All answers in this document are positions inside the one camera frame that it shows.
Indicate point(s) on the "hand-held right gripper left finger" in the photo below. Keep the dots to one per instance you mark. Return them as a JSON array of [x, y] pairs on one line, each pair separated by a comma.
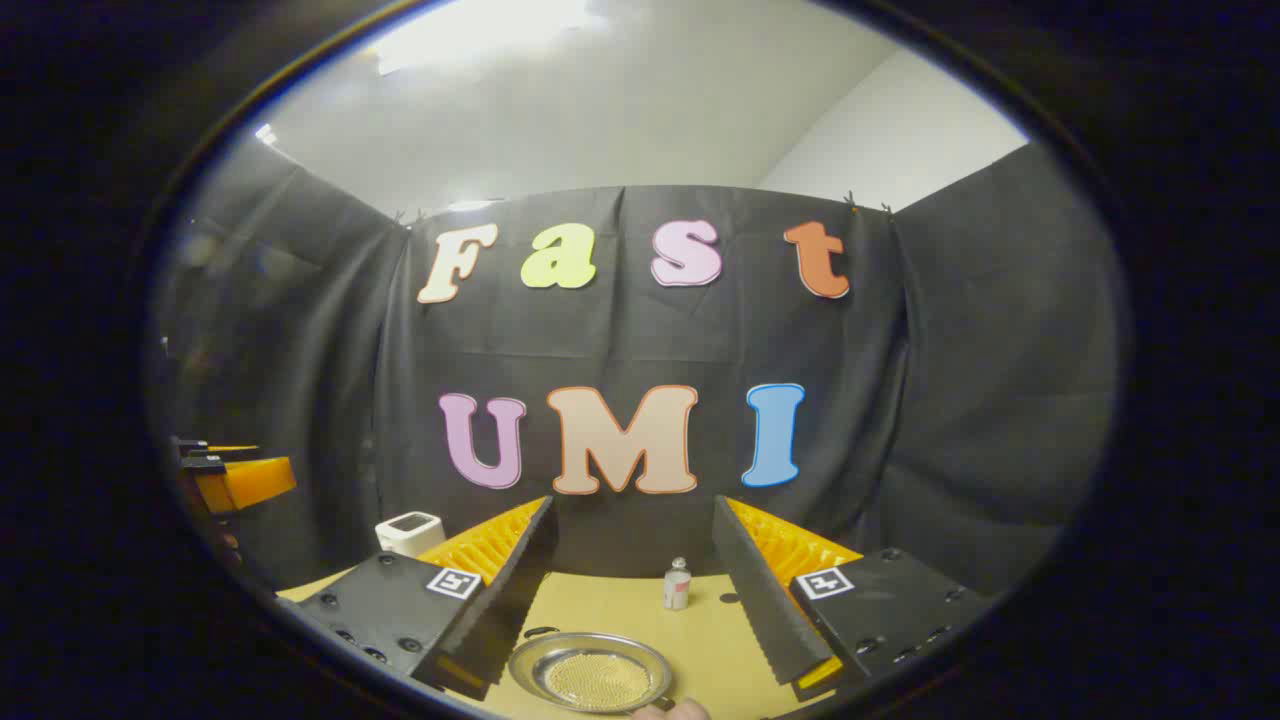
[[520, 580]]

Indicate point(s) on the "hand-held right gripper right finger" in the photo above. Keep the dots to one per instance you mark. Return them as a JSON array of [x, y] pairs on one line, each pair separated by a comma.
[[755, 590]]

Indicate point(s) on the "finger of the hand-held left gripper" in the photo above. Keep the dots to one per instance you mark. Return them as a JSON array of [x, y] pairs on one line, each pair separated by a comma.
[[250, 483]]

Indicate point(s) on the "stainless steel pot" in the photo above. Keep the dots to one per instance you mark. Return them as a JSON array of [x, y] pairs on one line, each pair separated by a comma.
[[530, 672]]

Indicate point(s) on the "clear bottle pink label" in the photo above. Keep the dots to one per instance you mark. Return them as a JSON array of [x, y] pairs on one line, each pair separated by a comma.
[[677, 588]]

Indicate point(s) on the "white toaster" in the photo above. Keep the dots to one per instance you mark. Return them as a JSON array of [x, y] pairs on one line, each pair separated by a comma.
[[408, 535]]

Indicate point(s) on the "heap of yellow soybeans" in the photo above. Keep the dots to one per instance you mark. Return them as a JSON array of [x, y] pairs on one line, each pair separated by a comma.
[[600, 680]]

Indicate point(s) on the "black backdrop cloth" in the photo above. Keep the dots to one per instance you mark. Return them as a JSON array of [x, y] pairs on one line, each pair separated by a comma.
[[620, 330]]

